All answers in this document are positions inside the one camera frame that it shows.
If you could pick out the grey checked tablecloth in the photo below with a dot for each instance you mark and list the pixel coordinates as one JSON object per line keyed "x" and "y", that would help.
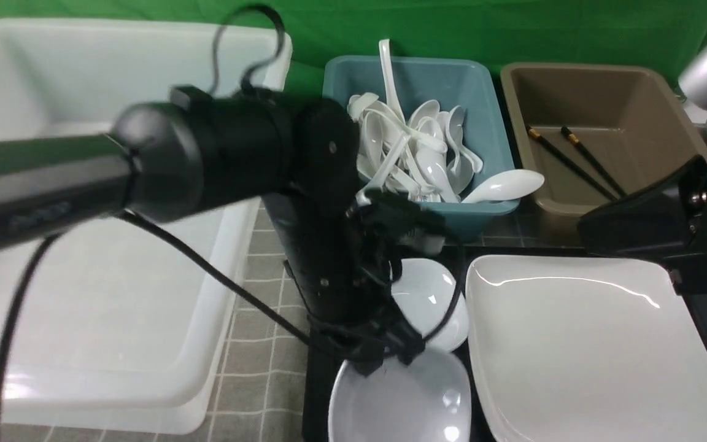
{"x": 267, "y": 344}

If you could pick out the green backdrop cloth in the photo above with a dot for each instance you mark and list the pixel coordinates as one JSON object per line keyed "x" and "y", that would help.
{"x": 664, "y": 36}

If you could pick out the white ceramic soup spoon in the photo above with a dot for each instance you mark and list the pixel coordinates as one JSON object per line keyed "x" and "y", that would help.
{"x": 383, "y": 172}

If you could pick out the black chopstick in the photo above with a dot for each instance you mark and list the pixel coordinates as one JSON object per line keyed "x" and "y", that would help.
{"x": 587, "y": 154}
{"x": 569, "y": 164}

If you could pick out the large white plastic tub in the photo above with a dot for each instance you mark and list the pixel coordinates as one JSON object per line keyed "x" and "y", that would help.
{"x": 64, "y": 77}

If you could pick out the small white dish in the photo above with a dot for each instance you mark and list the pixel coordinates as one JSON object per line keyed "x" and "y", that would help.
{"x": 423, "y": 295}

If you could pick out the brown plastic bin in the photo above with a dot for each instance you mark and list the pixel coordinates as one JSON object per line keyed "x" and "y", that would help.
{"x": 627, "y": 117}

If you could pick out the teal plastic bin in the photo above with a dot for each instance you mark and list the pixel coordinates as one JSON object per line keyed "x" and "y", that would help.
{"x": 452, "y": 83}

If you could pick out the white spoon on bin edge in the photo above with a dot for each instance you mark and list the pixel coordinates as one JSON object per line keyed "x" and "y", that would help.
{"x": 509, "y": 185}

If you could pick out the large white square plate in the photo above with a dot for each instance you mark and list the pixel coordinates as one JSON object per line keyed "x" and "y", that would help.
{"x": 584, "y": 349}

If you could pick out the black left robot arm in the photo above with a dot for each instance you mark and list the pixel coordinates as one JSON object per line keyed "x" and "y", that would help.
{"x": 162, "y": 162}

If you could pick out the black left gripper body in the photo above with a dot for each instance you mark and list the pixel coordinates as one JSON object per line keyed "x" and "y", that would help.
{"x": 345, "y": 264}

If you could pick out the upright white spoon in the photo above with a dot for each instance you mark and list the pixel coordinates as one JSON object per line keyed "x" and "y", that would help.
{"x": 391, "y": 96}

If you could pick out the pile of white spoons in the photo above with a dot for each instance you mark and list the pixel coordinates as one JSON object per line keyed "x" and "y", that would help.
{"x": 435, "y": 167}

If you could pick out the small white bowl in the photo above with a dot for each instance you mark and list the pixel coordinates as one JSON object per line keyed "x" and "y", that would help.
{"x": 429, "y": 400}

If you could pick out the black serving tray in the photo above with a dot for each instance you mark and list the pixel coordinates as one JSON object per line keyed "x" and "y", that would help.
{"x": 322, "y": 369}

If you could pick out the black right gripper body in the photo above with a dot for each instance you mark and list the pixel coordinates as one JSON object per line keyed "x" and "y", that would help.
{"x": 665, "y": 224}

